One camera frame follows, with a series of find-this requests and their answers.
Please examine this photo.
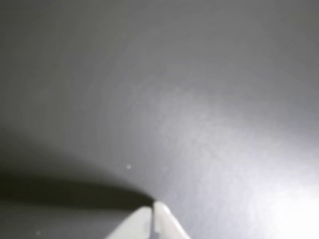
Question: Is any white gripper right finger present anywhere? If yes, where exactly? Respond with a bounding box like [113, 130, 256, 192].
[153, 201, 192, 239]

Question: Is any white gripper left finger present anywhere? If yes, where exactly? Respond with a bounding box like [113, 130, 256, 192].
[104, 206, 153, 239]

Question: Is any black mat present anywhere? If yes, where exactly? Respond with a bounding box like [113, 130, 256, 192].
[0, 0, 319, 239]

